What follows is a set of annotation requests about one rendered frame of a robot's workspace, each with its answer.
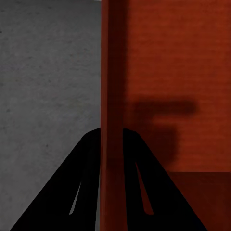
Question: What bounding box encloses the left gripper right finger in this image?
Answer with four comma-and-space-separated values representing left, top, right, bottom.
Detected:
123, 128, 207, 231

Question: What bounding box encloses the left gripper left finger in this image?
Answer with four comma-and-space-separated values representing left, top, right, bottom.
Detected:
10, 128, 101, 231

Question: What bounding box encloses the storage box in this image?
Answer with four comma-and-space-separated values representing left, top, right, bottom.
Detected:
100, 0, 231, 231

